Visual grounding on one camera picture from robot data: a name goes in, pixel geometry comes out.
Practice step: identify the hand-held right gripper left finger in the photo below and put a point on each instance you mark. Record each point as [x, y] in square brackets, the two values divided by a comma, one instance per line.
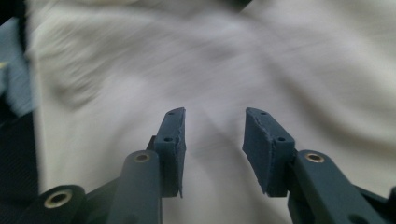
[171, 155]

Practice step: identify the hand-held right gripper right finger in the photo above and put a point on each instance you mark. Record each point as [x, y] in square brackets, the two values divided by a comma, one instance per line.
[267, 155]

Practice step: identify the beige cloth garment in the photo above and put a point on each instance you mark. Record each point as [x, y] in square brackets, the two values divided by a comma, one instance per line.
[218, 68]

